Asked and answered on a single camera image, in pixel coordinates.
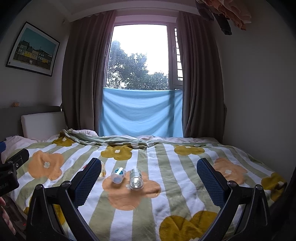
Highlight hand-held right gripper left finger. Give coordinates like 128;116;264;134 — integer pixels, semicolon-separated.
26;158;102;241

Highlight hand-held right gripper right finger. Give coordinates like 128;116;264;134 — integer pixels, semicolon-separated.
196;158;271;241

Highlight person's left hand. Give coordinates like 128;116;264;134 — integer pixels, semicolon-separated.
0;197;16;235

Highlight yellowish small bottle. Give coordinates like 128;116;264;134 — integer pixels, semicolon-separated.
97;161;106;181

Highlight grey headboard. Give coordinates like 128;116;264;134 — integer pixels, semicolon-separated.
0;106;63;143

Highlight clear bottle blue label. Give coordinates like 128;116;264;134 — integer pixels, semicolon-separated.
110;166;126;184

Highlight white headboard cushion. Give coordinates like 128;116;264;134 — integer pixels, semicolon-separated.
21;111;66;141

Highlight clear bottle silver label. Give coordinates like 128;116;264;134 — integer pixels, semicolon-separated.
129;169;144;190

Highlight floral striped blanket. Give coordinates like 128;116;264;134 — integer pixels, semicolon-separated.
14;129;288;241

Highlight light blue cloth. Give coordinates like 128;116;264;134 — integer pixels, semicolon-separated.
98;87;184;138

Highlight framed building picture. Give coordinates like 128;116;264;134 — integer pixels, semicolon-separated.
6;22;60;77

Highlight brown curtain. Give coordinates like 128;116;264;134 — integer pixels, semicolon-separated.
60;10;117;136
178;10;227;144

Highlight window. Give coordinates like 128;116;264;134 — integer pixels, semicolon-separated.
105;16;184;91

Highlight hanging clothes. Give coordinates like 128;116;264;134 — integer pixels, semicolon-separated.
195;0;252;36

